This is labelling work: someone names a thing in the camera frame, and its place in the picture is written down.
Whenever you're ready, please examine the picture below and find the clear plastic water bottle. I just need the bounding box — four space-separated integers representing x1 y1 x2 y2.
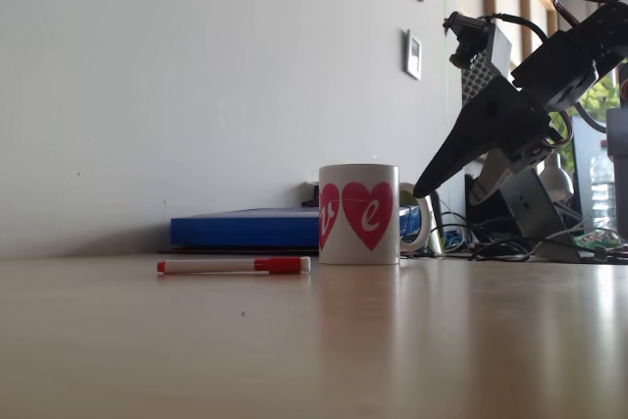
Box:
588 141 618 233

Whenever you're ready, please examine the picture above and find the black perforated panel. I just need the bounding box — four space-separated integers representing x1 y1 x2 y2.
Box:
460 45 497 114

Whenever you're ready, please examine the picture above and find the white desk lamp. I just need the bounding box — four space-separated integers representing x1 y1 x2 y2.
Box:
538 151 575 205

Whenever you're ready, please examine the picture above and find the red and white marker pen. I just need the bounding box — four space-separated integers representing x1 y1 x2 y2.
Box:
156 256 312 276

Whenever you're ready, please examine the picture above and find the small white wall frame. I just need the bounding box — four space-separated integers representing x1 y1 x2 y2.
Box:
404 28 424 81

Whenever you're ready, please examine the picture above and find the green plant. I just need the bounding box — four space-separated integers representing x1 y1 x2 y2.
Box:
549 73 622 148

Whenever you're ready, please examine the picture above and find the grey laptop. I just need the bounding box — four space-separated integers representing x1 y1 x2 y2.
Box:
498 167 583 263

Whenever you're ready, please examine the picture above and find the green packet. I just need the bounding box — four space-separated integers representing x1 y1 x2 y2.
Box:
576 230 620 249

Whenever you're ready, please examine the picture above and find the small gripper camera with mount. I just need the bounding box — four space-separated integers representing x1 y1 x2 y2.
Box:
443 11 514 78

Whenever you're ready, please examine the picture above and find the white mug with pink hearts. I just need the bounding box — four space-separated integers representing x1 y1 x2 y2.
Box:
317 163 434 266

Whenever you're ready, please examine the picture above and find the dark computer monitor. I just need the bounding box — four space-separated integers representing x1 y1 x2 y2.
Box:
570 116 610 224

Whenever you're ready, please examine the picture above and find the blue folder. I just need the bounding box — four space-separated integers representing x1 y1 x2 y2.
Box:
170 206 423 249

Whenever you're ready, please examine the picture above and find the black cable bundle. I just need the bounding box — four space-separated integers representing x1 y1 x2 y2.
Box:
431 192 534 263

